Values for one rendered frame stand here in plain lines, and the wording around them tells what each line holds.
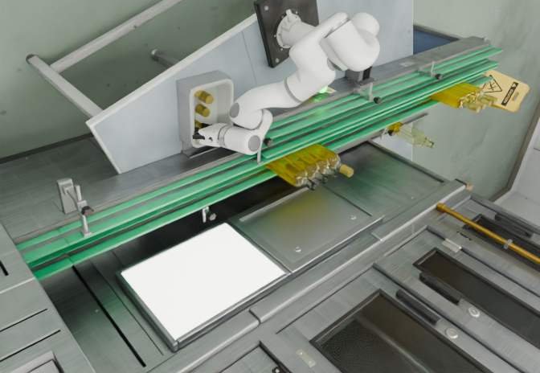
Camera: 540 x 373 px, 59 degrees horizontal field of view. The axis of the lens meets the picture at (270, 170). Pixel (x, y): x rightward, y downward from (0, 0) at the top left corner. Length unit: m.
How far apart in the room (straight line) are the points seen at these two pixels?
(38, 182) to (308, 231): 1.07
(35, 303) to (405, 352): 0.96
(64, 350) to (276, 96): 0.83
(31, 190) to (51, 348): 1.15
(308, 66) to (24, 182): 1.26
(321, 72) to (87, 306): 0.95
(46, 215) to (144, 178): 0.32
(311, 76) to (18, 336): 0.90
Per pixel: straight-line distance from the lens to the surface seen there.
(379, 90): 2.21
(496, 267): 1.84
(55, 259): 1.54
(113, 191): 1.60
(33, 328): 1.02
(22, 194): 2.05
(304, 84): 1.34
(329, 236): 1.71
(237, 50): 1.76
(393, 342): 1.50
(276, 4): 1.79
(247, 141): 1.44
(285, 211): 1.79
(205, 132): 1.57
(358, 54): 1.37
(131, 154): 1.67
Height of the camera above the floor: 2.06
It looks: 38 degrees down
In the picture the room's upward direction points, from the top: 124 degrees clockwise
